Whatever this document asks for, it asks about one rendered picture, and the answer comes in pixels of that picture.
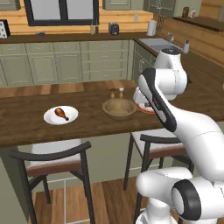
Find green wall cupboard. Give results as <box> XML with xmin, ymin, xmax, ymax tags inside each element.
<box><xmin>101</xmin><ymin>0</ymin><xmax>145</xmax><ymax>11</ymax></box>
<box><xmin>0</xmin><ymin>0</ymin><xmax>22</xmax><ymax>12</ymax></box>

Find dark jar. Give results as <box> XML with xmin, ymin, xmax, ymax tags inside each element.
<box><xmin>181</xmin><ymin>6</ymin><xmax>190</xmax><ymax>18</ymax></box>

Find grey sink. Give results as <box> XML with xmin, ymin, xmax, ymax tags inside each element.
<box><xmin>138</xmin><ymin>38</ymin><xmax>184</xmax><ymax>54</ymax></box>

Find silver tap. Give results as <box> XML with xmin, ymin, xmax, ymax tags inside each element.
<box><xmin>167</xmin><ymin>31</ymin><xmax>176</xmax><ymax>44</ymax></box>

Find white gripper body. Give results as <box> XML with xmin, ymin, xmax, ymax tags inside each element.
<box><xmin>132</xmin><ymin>87</ymin><xmax>149</xmax><ymax>104</ymax></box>

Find brown chicken drumstick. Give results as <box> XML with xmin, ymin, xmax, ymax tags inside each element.
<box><xmin>54</xmin><ymin>107</ymin><xmax>70</xmax><ymax>122</ymax></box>

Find brown pepper shaker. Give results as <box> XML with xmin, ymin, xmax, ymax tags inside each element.
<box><xmin>109</xmin><ymin>87</ymin><xmax>117</xmax><ymax>100</ymax></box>

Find green cupboards under sink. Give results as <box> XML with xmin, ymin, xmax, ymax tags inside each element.
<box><xmin>131</xmin><ymin>41</ymin><xmax>159</xmax><ymax>84</ymax></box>

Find red plate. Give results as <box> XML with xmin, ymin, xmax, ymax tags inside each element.
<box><xmin>136</xmin><ymin>101</ymin><xmax>156</xmax><ymax>115</ymax></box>

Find black-framed window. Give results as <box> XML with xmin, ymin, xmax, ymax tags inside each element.
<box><xmin>23</xmin><ymin>0</ymin><xmax>101</xmax><ymax>27</ymax></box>

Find wooden bowl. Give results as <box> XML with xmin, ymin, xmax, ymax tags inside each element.
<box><xmin>101</xmin><ymin>98</ymin><xmax>137</xmax><ymax>120</ymax></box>

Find grey soap dispenser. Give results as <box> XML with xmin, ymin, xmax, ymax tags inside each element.
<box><xmin>182</xmin><ymin>39</ymin><xmax>191</xmax><ymax>55</ymax></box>

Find white plate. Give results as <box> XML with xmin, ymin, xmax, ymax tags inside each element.
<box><xmin>43</xmin><ymin>105</ymin><xmax>80</xmax><ymax>126</ymax></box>

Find green base cupboard run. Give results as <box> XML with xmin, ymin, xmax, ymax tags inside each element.
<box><xmin>0</xmin><ymin>39</ymin><xmax>131</xmax><ymax>88</ymax></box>

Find black toaster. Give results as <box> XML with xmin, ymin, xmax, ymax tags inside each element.
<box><xmin>108</xmin><ymin>22</ymin><xmax>120</xmax><ymax>36</ymax></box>

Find white-topped salt shaker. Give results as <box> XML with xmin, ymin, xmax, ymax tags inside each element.
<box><xmin>117</xmin><ymin>86</ymin><xmax>125</xmax><ymax>100</ymax></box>

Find dark chair with white seat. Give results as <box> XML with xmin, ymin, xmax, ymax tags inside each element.
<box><xmin>8</xmin><ymin>139</ymin><xmax>96</xmax><ymax>224</ymax></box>
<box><xmin>122</xmin><ymin>128</ymin><xmax>195</xmax><ymax>224</ymax></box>

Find white speckled box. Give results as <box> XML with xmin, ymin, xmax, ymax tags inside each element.
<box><xmin>0</xmin><ymin>19</ymin><xmax>11</xmax><ymax>39</ymax></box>

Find white paper towel roll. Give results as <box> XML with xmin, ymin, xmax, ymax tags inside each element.
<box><xmin>146</xmin><ymin>18</ymin><xmax>158</xmax><ymax>37</ymax></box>

